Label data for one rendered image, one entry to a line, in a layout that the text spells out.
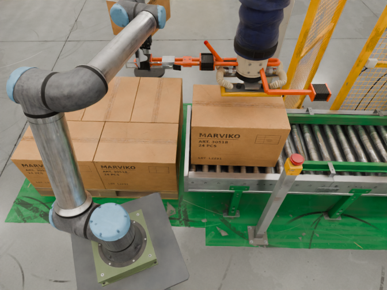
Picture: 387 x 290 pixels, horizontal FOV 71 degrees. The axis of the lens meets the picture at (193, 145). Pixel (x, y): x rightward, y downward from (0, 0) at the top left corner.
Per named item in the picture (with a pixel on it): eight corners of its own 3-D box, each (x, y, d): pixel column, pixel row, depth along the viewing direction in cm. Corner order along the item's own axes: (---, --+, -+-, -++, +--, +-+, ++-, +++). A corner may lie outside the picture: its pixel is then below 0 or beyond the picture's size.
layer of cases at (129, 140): (182, 109, 289) (182, 77, 258) (177, 191, 226) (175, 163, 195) (71, 106, 290) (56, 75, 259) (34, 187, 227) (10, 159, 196)
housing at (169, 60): (175, 62, 156) (174, 55, 152) (174, 69, 152) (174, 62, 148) (163, 62, 156) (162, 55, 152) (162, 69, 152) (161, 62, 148)
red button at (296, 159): (300, 157, 143) (302, 152, 139) (303, 168, 138) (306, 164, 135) (287, 157, 143) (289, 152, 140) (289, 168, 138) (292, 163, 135)
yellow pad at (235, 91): (277, 86, 159) (280, 78, 155) (281, 96, 152) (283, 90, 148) (220, 85, 159) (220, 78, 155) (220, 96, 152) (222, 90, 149)
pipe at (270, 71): (274, 63, 167) (276, 54, 162) (282, 89, 151) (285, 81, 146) (219, 63, 167) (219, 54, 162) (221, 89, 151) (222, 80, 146)
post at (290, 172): (261, 231, 220) (300, 157, 143) (262, 239, 216) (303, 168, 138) (253, 231, 220) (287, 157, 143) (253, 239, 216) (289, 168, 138)
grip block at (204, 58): (213, 61, 157) (214, 52, 152) (214, 71, 151) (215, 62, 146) (199, 61, 157) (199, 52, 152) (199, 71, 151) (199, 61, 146)
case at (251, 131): (266, 126, 219) (280, 86, 188) (274, 167, 193) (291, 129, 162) (192, 123, 219) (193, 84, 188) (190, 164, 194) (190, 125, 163)
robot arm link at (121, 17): (130, 8, 110) (142, -4, 118) (105, 5, 113) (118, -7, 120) (134, 30, 118) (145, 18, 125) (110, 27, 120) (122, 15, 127)
